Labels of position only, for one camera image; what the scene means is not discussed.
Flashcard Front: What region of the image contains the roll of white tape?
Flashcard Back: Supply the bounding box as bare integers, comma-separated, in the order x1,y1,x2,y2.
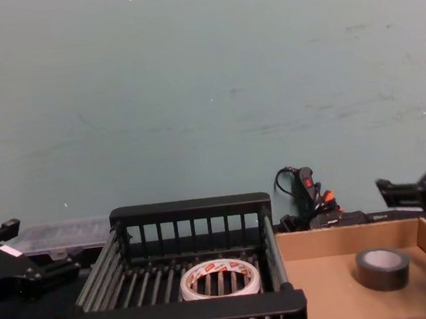
177,255,263,302

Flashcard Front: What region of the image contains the black corded tool red switch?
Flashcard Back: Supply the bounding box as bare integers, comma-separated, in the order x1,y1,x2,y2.
273,155,390,234

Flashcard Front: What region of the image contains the shallow brown cardboard tray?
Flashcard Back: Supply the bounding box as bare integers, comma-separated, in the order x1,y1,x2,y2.
274,215,426,319

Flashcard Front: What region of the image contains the black rack with steel bars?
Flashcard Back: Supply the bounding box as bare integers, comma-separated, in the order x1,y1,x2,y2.
36,187,309,319

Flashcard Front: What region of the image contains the clear plastic case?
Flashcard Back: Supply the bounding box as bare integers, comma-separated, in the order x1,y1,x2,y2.
3,216,115,265

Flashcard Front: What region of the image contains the roll of silver tape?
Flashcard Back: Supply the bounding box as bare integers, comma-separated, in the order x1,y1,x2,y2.
353,243,414,295

